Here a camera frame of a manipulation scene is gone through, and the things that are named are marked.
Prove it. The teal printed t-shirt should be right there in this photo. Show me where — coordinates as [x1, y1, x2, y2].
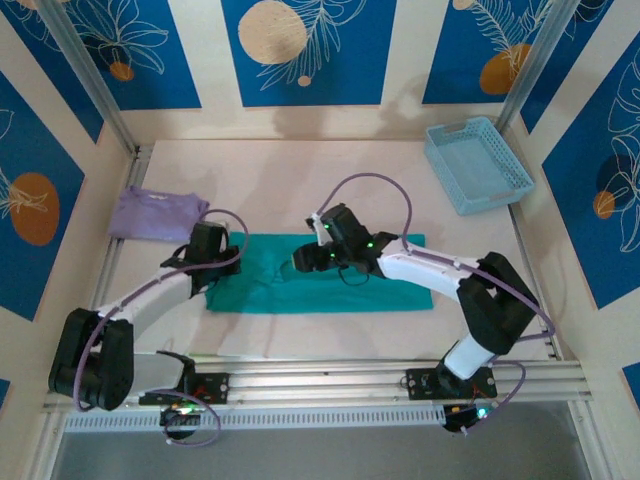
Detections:
[204, 232, 434, 315]

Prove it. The light blue perforated plastic basket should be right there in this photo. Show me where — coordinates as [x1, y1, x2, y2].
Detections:
[424, 117, 536, 217]

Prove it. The aluminium rail frame beam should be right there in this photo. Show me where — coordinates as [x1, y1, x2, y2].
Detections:
[42, 358, 596, 414]

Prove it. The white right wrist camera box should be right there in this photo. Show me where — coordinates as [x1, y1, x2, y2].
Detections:
[305, 212, 327, 247]

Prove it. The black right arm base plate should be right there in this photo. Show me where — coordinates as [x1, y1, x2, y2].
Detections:
[405, 368, 499, 401]

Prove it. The thin black wire loop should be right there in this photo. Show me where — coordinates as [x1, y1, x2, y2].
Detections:
[336, 263, 372, 290]

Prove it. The white marble-pattern table cover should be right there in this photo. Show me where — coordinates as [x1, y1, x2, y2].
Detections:
[94, 139, 551, 359]

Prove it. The black controller board with LEDs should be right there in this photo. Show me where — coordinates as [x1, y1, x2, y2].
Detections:
[442, 403, 495, 434]
[159, 404, 202, 437]

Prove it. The aluminium corner post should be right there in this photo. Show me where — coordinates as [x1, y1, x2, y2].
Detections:
[37, 0, 140, 154]
[497, 0, 584, 134]

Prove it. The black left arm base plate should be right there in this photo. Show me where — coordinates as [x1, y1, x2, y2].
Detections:
[138, 372, 231, 406]

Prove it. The white slotted cable duct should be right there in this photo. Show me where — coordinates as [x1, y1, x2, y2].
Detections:
[64, 405, 446, 432]

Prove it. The folded purple t-shirt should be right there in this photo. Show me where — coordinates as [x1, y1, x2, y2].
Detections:
[108, 185, 211, 242]

